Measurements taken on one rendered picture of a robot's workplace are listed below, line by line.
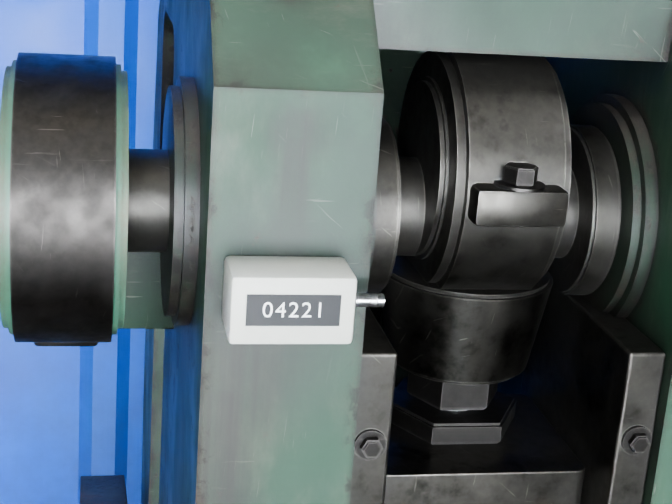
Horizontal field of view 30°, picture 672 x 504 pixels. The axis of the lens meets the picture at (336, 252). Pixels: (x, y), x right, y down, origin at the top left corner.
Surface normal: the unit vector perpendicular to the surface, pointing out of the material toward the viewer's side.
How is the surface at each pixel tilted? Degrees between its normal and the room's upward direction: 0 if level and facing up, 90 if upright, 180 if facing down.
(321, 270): 0
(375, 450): 90
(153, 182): 54
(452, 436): 90
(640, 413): 90
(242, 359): 90
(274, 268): 0
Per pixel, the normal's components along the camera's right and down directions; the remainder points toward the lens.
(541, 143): 0.19, -0.18
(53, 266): 0.16, 0.48
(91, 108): 0.18, -0.52
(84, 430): -0.68, 0.17
